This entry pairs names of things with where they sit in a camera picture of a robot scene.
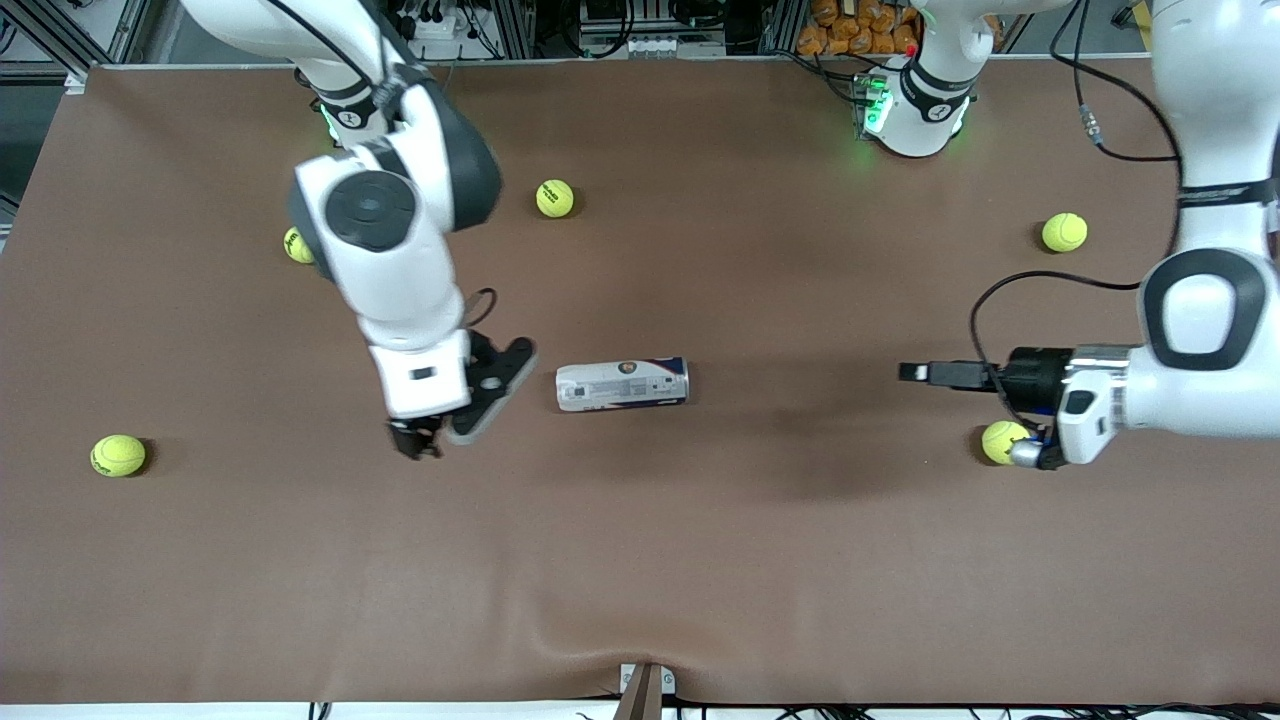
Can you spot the white connector row device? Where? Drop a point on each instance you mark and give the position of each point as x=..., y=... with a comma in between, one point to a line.
x=650, y=47

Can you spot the aluminium frame post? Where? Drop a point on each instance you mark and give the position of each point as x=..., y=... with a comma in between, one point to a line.
x=782, y=25
x=515, y=25

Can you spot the orange snack bag pile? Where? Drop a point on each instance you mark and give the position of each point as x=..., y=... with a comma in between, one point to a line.
x=840, y=30

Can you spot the white blue tennis can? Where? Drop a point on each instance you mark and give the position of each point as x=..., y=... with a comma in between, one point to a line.
x=620, y=385

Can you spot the grey metal table clamp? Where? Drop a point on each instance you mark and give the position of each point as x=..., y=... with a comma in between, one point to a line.
x=640, y=700

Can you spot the aluminium frame profile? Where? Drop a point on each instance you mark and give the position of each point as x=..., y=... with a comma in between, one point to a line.
x=60, y=45

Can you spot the yellow tennis ball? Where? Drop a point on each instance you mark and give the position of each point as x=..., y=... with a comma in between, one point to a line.
x=555, y=198
x=1064, y=232
x=118, y=455
x=998, y=440
x=293, y=245

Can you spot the brown table mat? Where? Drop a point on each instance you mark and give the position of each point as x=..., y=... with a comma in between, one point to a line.
x=640, y=540

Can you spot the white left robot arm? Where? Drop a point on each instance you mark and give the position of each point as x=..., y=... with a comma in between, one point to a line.
x=1220, y=100

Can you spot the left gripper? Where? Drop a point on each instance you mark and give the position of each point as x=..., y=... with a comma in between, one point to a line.
x=1036, y=378

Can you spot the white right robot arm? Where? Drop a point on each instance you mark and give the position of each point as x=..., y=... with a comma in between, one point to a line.
x=390, y=250

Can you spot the white power strip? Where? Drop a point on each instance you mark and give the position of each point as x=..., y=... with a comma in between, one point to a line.
x=440, y=28

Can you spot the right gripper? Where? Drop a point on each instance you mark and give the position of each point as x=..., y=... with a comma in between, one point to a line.
x=415, y=437

